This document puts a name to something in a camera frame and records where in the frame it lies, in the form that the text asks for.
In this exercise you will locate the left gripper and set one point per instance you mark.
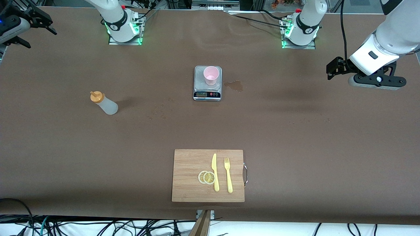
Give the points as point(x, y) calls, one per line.
point(345, 67)

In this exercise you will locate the translucent sauce bottle orange cap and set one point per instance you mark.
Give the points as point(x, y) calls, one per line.
point(106, 105)

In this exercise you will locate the pink plastic cup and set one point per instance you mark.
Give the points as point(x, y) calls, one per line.
point(211, 75)

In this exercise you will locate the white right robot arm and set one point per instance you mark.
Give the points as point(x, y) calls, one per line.
point(115, 16)

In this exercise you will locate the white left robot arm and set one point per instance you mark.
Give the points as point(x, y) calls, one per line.
point(308, 19)

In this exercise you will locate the brown table cover sheet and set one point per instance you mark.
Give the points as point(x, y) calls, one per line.
point(98, 147)

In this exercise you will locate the grey power strip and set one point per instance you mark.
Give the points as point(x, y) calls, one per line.
point(215, 6)

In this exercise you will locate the silver digital kitchen scale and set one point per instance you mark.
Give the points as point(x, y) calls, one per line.
point(198, 78)

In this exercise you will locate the yellow plastic fork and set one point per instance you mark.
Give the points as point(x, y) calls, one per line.
point(229, 178)

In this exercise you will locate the yellow plastic knife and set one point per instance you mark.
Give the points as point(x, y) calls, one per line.
point(215, 177)

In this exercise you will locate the lemon slice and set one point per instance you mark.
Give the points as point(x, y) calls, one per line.
point(209, 178)
point(200, 177)

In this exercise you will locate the wooden beam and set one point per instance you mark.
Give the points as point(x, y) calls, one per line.
point(201, 226)

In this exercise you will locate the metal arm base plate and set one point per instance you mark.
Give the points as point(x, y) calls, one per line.
point(298, 47)
point(124, 43)

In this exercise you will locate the small metal bracket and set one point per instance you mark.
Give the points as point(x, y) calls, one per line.
point(212, 213)

